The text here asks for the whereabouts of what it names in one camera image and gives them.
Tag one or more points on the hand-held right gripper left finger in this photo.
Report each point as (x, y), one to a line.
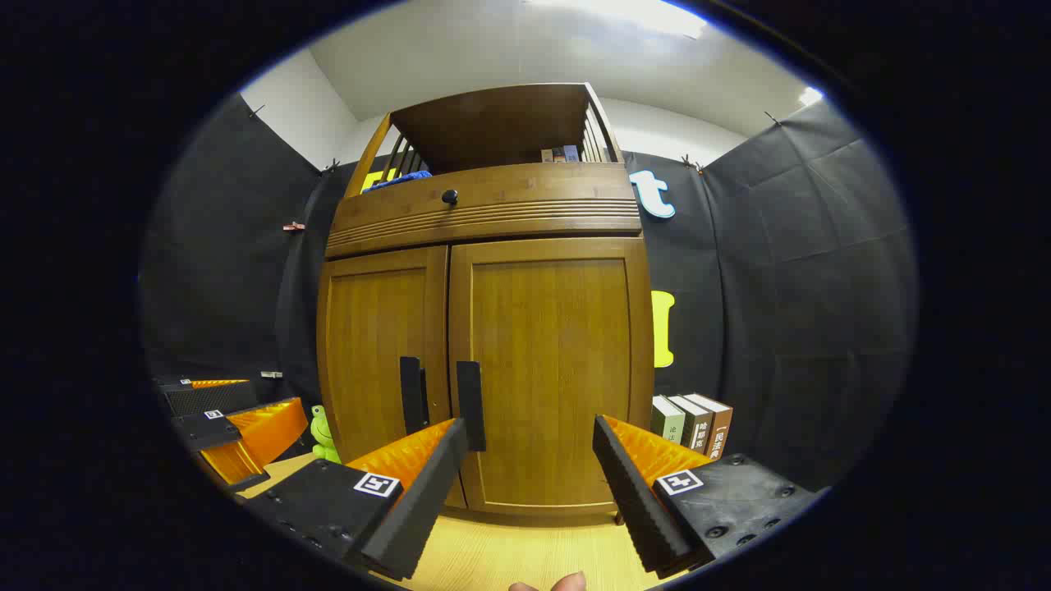
(423, 501)

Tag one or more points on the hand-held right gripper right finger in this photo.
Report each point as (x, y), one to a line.
(636, 501)

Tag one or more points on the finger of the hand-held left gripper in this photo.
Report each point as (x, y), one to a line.
(209, 398)
(263, 435)

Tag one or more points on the wooden shoe cabinet door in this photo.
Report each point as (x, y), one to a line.
(369, 345)
(550, 345)

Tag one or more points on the wooden double-door shoe cabinet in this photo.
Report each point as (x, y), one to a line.
(493, 123)

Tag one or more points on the wooden cabinet drawer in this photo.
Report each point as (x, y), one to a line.
(534, 201)

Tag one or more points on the green frog plush toy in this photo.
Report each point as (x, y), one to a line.
(323, 435)

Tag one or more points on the light green book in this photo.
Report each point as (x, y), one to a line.
(667, 419)

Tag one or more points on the blue cloth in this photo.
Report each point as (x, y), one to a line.
(398, 179)

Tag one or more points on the small ceiling light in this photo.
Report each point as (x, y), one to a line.
(810, 96)

